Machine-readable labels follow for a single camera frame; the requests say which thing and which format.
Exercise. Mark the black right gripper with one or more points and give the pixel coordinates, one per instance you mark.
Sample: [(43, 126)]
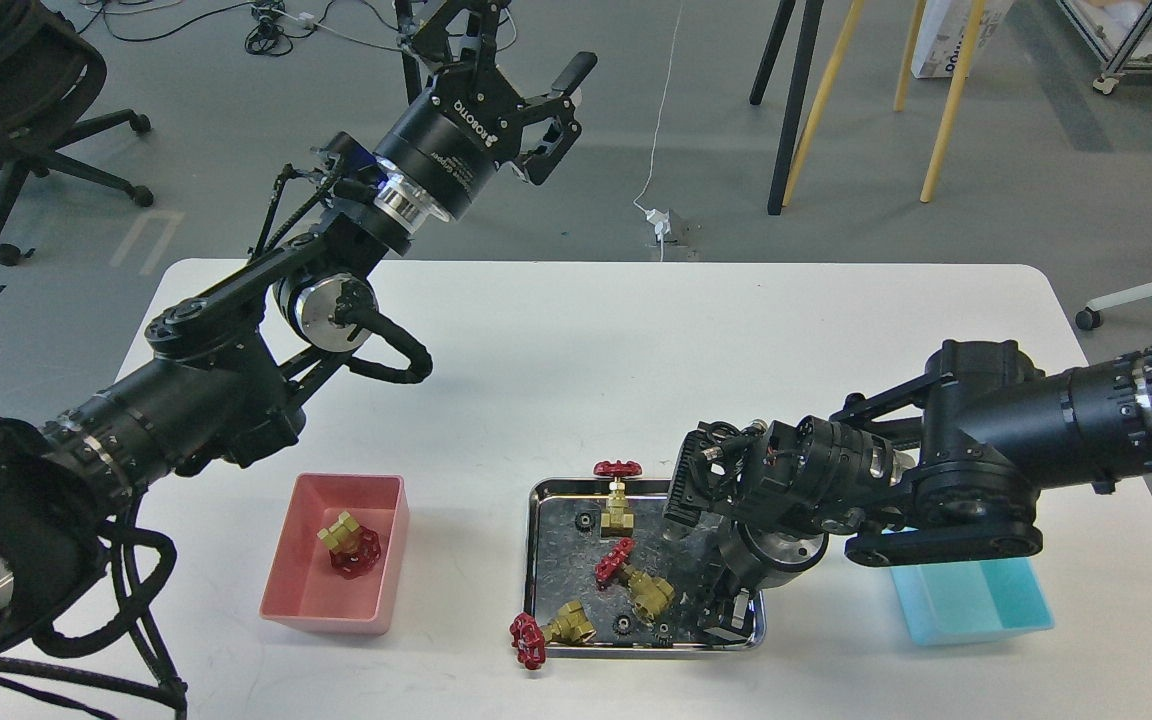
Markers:
[(747, 560)]

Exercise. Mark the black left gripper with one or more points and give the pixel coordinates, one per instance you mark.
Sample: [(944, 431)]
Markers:
[(470, 121)]

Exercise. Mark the brass valve red handle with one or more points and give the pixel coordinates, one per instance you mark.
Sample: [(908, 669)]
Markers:
[(617, 519), (353, 549), (571, 627), (650, 596)]

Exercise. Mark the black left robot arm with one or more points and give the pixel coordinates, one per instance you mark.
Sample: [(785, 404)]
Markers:
[(234, 366)]

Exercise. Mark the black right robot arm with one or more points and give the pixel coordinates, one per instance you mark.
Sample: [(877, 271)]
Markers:
[(947, 467)]

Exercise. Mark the black gear bottom right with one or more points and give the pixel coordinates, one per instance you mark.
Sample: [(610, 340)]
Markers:
[(662, 634)]

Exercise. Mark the black gear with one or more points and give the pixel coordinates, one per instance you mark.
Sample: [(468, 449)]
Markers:
[(623, 625), (662, 634), (586, 522)]

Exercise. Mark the black gear bottom left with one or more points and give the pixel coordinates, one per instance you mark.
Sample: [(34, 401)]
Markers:
[(623, 625)]

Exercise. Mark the black gear upper left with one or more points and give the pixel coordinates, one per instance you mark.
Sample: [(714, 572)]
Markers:
[(586, 522)]

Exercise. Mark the blue plastic box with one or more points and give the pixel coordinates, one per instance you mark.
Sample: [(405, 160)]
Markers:
[(971, 602)]

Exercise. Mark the pink plastic box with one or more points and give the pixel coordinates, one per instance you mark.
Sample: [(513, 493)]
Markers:
[(303, 591)]

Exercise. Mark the white cardboard box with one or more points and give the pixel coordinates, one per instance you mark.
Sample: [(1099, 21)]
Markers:
[(941, 34)]

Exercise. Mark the shiny metal tray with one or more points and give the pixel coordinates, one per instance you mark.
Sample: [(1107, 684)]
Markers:
[(560, 568)]

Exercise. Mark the black tripod stand left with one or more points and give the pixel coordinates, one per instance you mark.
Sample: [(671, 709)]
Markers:
[(410, 18)]

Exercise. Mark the black tripod stand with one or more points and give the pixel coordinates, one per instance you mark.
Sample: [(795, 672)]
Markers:
[(793, 112), (410, 18)]

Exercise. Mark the black tripod stand right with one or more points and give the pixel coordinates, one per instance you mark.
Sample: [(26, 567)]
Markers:
[(793, 112)]

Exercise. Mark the yellow wooden easel legs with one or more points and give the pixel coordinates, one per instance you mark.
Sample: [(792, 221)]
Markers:
[(965, 59)]

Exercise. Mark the black office chair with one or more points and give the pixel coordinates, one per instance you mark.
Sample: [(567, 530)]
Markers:
[(49, 76)]

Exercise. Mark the brass valve top red handle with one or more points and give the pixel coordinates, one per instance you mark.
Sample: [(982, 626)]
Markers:
[(617, 519)]

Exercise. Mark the brass valve bottom red handle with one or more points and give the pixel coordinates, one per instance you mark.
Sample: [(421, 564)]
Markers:
[(571, 627)]

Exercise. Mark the aluminium frame cart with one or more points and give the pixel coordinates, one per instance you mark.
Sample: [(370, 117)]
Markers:
[(1120, 35)]

